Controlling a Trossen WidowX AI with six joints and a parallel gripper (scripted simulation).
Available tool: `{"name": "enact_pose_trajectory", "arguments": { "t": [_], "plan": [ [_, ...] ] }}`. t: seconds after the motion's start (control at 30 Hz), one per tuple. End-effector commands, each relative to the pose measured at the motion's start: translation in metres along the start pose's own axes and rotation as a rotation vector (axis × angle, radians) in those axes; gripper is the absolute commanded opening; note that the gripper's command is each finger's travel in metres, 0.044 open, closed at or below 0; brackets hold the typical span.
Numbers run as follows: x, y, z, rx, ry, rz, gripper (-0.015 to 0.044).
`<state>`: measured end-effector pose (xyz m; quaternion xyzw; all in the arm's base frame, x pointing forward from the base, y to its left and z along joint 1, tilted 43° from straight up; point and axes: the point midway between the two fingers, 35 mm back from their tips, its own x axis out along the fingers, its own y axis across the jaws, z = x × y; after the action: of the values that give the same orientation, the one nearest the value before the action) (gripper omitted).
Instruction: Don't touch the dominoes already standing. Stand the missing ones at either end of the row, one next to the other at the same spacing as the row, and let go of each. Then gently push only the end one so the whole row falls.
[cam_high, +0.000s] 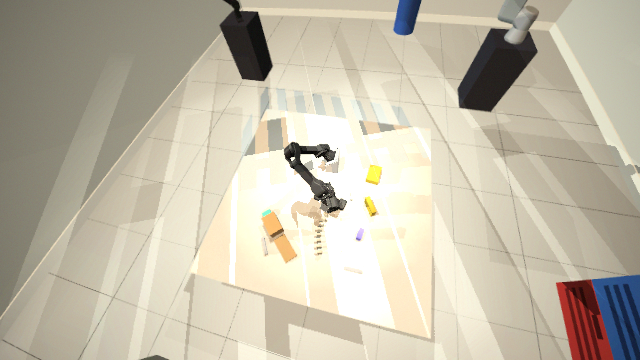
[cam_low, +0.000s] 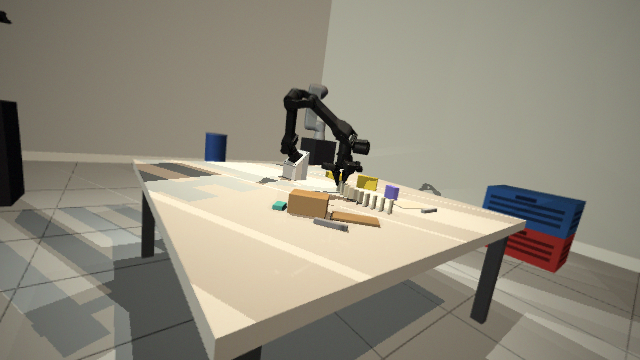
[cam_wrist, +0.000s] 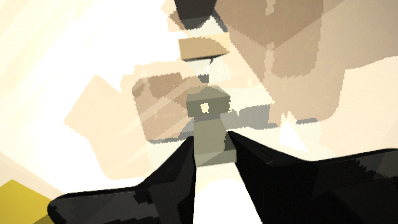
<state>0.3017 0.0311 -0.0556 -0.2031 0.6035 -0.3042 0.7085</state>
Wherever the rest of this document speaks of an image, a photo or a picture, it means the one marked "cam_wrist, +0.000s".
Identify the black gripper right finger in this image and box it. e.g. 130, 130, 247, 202
227, 131, 398, 224

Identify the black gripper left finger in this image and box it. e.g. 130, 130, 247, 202
47, 136, 197, 224

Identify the beige domino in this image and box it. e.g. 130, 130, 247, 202
177, 32, 230, 62
174, 0, 217, 20
186, 84, 232, 118
194, 119, 237, 168

